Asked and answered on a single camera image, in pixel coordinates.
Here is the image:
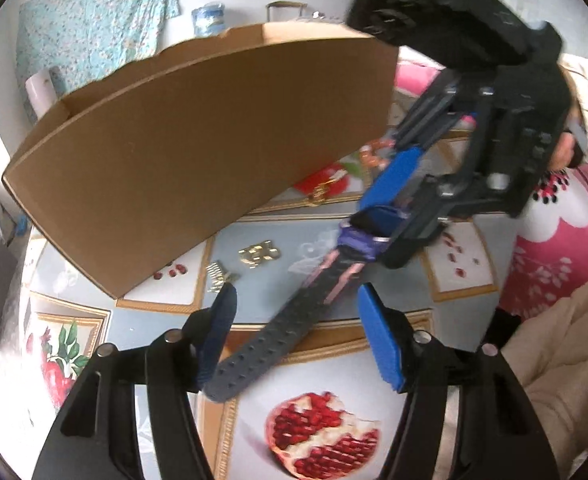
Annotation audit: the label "dark grey purple wristwatch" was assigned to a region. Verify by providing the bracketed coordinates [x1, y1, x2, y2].
[201, 212, 399, 406]

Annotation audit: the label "wooden rack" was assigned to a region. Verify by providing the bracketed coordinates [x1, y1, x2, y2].
[266, 1, 309, 23]

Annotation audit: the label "rolled pink mat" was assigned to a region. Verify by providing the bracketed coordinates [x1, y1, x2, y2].
[26, 71, 57, 121]

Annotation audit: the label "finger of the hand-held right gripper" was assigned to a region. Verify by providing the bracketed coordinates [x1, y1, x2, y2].
[349, 172, 505, 268]
[361, 67, 475, 211]

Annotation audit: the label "turquoise floral wall cloth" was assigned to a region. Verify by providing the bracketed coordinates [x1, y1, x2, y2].
[16, 0, 181, 111]

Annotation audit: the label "person's right hand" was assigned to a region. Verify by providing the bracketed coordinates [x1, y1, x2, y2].
[549, 115, 588, 171]

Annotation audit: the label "brown cardboard box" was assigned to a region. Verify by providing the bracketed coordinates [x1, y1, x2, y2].
[2, 22, 399, 298]

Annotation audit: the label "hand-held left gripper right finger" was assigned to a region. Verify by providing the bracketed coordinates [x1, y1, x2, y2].
[358, 282, 560, 480]

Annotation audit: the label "pink bead bracelet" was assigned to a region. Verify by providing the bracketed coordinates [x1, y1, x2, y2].
[359, 140, 395, 171]

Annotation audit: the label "small gold pendant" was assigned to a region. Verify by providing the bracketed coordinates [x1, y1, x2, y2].
[311, 180, 342, 206]

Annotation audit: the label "person's beige coat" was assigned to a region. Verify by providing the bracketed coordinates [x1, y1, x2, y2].
[434, 280, 588, 480]

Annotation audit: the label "pink floral blanket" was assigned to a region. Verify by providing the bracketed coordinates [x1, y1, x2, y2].
[394, 60, 588, 321]

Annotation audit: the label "chunky gold earrings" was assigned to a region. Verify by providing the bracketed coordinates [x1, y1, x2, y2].
[239, 242, 279, 268]

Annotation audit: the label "blue water jug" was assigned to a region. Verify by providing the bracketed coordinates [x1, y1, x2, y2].
[191, 2, 226, 38]

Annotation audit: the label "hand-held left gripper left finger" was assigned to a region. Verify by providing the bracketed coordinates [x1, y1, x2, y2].
[31, 282, 238, 480]

